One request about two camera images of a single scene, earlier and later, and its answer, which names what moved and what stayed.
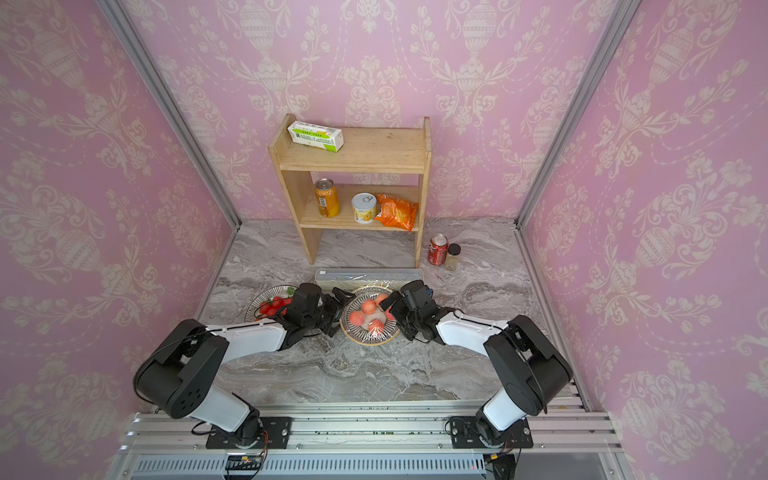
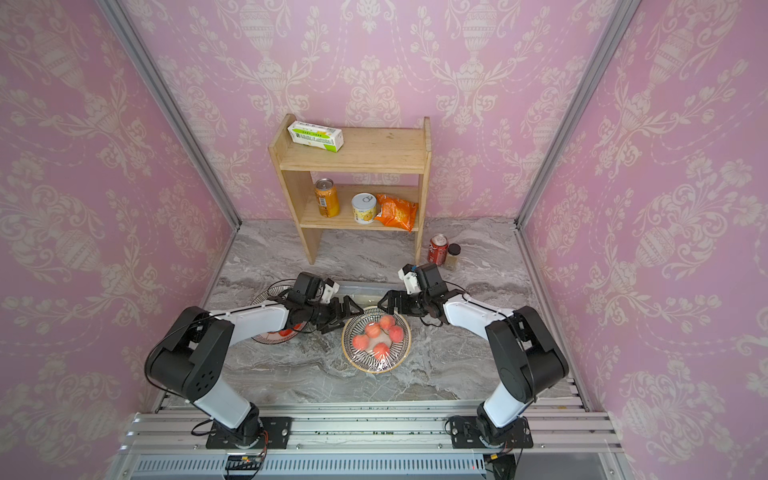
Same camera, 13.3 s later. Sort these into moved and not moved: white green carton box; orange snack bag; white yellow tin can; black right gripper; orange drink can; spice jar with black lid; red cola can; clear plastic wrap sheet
Moved: clear plastic wrap sheet; black right gripper
Not moved: spice jar with black lid; red cola can; white green carton box; orange drink can; orange snack bag; white yellow tin can
